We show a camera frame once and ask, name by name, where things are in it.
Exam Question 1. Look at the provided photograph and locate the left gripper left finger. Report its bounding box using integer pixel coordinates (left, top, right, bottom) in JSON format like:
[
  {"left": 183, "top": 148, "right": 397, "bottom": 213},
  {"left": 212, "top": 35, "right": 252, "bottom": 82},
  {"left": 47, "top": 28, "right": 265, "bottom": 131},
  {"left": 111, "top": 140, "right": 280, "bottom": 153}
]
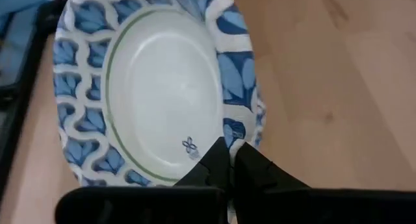
[{"left": 55, "top": 136, "right": 233, "bottom": 224}]

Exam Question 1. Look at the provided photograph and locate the blue patterned paper bowl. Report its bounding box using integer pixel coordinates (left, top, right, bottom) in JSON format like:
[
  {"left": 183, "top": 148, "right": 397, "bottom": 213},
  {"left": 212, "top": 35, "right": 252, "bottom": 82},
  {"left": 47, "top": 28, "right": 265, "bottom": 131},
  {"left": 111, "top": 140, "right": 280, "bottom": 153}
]
[
  {"left": 51, "top": 0, "right": 261, "bottom": 224},
  {"left": 255, "top": 87, "right": 268, "bottom": 150}
]

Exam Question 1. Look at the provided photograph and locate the black metal table frame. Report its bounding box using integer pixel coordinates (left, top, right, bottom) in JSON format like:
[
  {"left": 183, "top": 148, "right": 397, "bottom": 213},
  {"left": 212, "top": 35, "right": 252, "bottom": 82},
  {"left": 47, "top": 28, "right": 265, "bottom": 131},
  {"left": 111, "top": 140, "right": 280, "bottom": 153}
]
[{"left": 0, "top": 0, "right": 69, "bottom": 202}]

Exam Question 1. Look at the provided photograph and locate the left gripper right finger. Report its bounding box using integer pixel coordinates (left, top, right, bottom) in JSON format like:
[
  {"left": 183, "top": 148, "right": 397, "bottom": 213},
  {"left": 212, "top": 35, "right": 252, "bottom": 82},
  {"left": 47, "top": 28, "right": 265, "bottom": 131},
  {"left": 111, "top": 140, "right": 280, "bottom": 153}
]
[{"left": 233, "top": 142, "right": 416, "bottom": 224}]

